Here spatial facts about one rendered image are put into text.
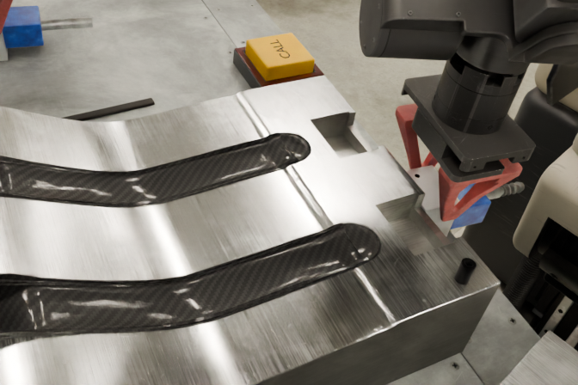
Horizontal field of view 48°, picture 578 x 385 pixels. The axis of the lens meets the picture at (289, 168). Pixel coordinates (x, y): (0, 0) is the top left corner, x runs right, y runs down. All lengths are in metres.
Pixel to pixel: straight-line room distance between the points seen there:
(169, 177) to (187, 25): 0.37
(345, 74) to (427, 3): 1.82
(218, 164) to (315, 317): 0.16
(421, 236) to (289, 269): 0.12
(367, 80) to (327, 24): 0.37
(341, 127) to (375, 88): 1.62
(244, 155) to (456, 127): 0.17
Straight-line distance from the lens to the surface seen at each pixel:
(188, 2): 0.89
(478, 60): 0.48
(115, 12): 0.87
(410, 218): 0.53
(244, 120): 0.55
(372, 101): 2.14
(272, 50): 0.74
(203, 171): 0.51
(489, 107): 0.50
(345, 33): 2.47
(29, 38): 0.78
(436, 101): 0.52
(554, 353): 0.50
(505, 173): 0.53
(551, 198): 0.75
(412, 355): 0.49
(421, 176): 0.58
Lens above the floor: 1.23
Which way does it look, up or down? 42 degrees down
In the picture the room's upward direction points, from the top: 9 degrees clockwise
